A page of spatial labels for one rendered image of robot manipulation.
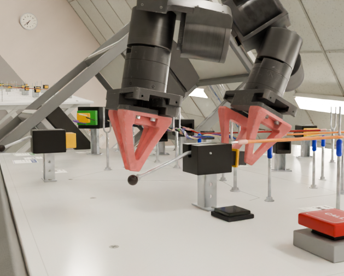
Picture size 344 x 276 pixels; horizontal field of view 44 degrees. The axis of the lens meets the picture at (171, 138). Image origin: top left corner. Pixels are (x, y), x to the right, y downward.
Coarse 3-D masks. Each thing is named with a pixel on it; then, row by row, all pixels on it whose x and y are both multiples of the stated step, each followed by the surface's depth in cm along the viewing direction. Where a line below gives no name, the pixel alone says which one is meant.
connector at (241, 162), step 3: (234, 153) 60; (240, 153) 60; (243, 153) 61; (234, 156) 60; (240, 156) 60; (243, 156) 61; (234, 159) 60; (240, 159) 60; (243, 159) 61; (234, 162) 60; (240, 162) 60; (243, 162) 61
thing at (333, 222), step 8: (304, 216) 42; (312, 216) 41; (320, 216) 41; (328, 216) 41; (336, 216) 41; (304, 224) 42; (312, 224) 41; (320, 224) 40; (328, 224) 39; (336, 224) 38; (320, 232) 41; (328, 232) 39; (336, 232) 38
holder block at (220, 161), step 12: (192, 144) 58; (204, 144) 58; (216, 144) 58; (228, 144) 58; (192, 156) 57; (204, 156) 56; (216, 156) 57; (228, 156) 58; (192, 168) 57; (204, 168) 57; (216, 168) 57; (228, 168) 58
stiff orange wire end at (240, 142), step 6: (288, 138) 50; (294, 138) 50; (300, 138) 51; (306, 138) 51; (312, 138) 51; (318, 138) 52; (324, 138) 52; (330, 138) 53; (336, 138) 53; (342, 138) 53; (240, 144) 47
